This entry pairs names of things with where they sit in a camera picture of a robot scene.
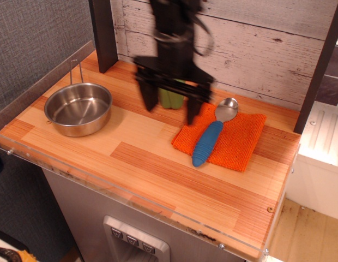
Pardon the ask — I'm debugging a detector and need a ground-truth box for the stainless steel pot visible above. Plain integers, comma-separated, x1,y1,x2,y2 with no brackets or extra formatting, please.
44,71,112,137

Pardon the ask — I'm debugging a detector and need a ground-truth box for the clear acrylic edge guard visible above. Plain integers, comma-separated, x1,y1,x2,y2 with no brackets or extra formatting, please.
0,127,300,261

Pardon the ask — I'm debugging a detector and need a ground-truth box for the orange yellow object bottom left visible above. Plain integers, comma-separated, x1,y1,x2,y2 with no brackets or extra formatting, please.
17,250,37,262

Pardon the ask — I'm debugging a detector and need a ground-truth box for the blue handled metal spoon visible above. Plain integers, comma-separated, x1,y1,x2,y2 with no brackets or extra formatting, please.
192,98,239,167

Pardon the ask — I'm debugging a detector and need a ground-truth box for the white toy sink unit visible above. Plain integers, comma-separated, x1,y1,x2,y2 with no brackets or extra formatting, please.
286,102,338,219

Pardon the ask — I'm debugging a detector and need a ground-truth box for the dark left upright post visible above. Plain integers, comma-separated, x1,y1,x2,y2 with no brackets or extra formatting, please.
88,0,118,73

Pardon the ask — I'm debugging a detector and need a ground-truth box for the grey toy kitchen cabinet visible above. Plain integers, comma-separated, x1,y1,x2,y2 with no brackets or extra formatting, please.
44,170,242,261

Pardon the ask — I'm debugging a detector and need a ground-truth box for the orange knitted cloth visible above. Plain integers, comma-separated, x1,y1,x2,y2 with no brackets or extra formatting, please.
171,103,267,172

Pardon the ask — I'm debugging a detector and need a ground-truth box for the dark right upright post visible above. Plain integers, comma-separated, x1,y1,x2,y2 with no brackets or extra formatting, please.
293,4,338,134

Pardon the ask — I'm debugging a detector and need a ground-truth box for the silver dispenser button panel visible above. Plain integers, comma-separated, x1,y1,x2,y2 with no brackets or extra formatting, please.
103,216,171,262

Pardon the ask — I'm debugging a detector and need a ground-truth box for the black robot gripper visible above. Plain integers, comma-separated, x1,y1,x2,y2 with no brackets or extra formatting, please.
134,40,213,125

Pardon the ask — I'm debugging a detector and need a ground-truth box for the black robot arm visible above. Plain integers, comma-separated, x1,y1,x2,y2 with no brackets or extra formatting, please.
134,1,214,124

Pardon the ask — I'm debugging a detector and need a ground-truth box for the dark upright post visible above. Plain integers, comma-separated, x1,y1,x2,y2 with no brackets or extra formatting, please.
88,0,118,73
293,4,338,134

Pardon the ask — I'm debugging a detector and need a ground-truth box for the green toy bell pepper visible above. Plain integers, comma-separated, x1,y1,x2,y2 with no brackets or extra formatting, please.
159,88,184,110

